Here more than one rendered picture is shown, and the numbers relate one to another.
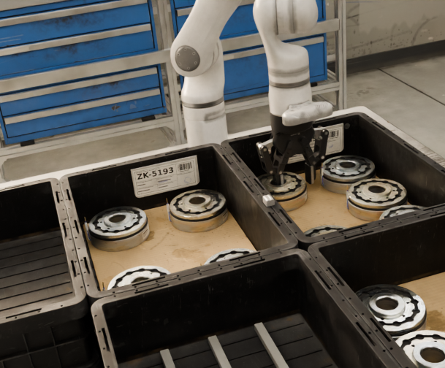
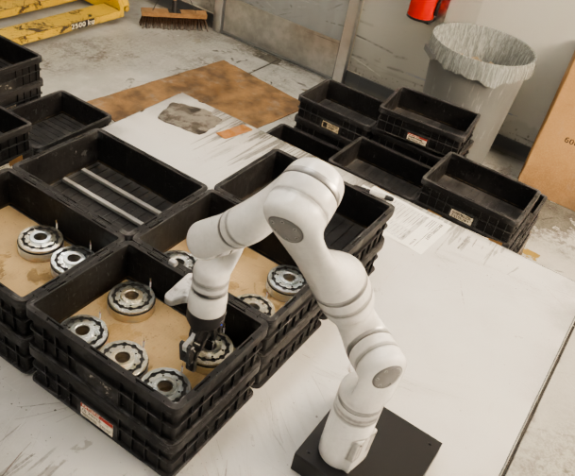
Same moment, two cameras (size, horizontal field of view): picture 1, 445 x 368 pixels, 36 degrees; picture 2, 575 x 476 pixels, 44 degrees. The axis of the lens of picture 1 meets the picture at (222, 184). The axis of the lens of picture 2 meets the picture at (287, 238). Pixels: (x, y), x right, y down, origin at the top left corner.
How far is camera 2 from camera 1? 210 cm
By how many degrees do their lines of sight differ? 101
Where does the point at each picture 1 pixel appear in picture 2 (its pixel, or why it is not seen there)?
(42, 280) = not seen: hidden behind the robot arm
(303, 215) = (176, 343)
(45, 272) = not seen: hidden behind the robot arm
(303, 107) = (185, 284)
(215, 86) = (347, 386)
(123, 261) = (261, 269)
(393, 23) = not seen: outside the picture
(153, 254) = (248, 280)
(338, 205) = (154, 362)
